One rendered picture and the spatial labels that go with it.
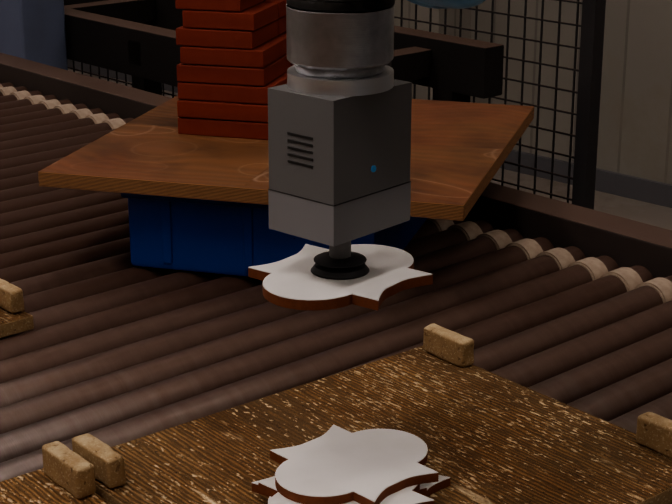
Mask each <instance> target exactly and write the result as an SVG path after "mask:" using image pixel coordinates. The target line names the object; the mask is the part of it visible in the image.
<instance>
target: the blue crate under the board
mask: <svg viewBox="0 0 672 504"><path fill-rule="evenodd" d="M121 197H123V198H128V209H129V231H130V252H131V263H132V265H134V266H141V267H151V268H162V269H172V270H183V271H193V272H203V273H214V274H224V275H235V276H245V277H248V267H251V266H257V265H263V264H269V263H273V262H277V261H280V260H283V259H285V258H288V257H290V256H293V255H295V254H297V253H298V252H300V251H301V250H302V249H303V247H304V246H305V244H309V245H313V246H317V247H322V248H326V249H329V245H326V244H322V243H318V242H315V241H311V240H308V239H304V238H301V237H297V236H294V235H290V234H287V233H283V232H280V231H276V230H273V229H269V205H263V204H251V203H239V202H226V201H214V200H202V199H190V198H178V197H166V196H153V195H141V194H129V193H121ZM427 219H428V218H421V217H410V220H409V221H406V222H404V223H401V224H398V225H395V226H392V227H389V228H386V229H383V230H381V231H378V232H375V233H372V234H369V235H366V236H363V237H360V238H357V239H355V240H352V241H351V245H353V244H376V245H385V246H390V247H395V248H398V249H401V250H404V248H405V247H406V246H407V245H408V243H409V242H410V241H411V239H412V238H413V237H414V235H415V234H416V233H417V232H418V230H419V229H420V228H421V226H422V225H423V224H424V222H425V221H426V220H427Z"/></svg>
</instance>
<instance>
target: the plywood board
mask: <svg viewBox="0 0 672 504"><path fill-rule="evenodd" d="M178 100H179V99H178V95H177V96H175V97H174V98H172V99H170V100H168V101H166V102H165V103H163V104H161V105H159V106H157V107H155V108H154V109H152V110H150V111H148V112H146V113H144V114H143V115H141V116H139V117H137V118H135V119H133V120H132V121H130V122H128V123H126V124H124V125H122V126H121V127H119V128H117V129H115V130H113V131H111V132H110V133H108V134H106V135H104V136H102V137H100V138H99V139H97V140H95V141H93V142H91V143H90V144H88V145H86V146H84V147H82V148H80V149H79V150H77V151H75V152H73V153H71V154H69V155H68V156H66V157H64V158H62V159H60V160H58V161H57V162H55V163H53V164H51V165H49V166H47V167H46V168H44V169H42V170H40V171H38V178H39V186H44V187H56V188H68V189H80V190H92V191H105V192H117V193H129V194H141V195H153V196H166V197H178V198H190V199H202V200H214V201H226V202H239V203H251V204H263V205H268V189H269V150H268V140H258V139H244V138H230V137H216V136H202V135H188V134H179V133H178V118H179V117H178V114H177V101H178ZM533 119H534V106H522V105H505V104H489V103H472V102H456V101H439V100H423V99H412V103H411V160H410V181H411V204H410V217H421V218H433V219H446V220H458V221H463V220H464V219H465V218H466V216H467V215H468V213H469V212H470V210H471V209H472V207H473V206H474V205H475V203H476V202H477V200H478V199H479V197H480V196H481V194H482V193H483V191H484V190H485V189H486V187H487V186H488V184H489V183H490V181H491V180H492V178H493V177H494V175H495V174H496V173H497V171H498V170H499V168H500V167H501V165H502V164H503V162H504V161H505V159H506V158H507V157H508V155H509V154H510V152H511V151H512V149H513V148H514V146H515V145H516V143H517V142H518V141H519V139H520V138H521V136H522V135H523V133H524V132H525V130H526V129H527V127H528V126H529V125H530V123H531V122H532V120H533Z"/></svg>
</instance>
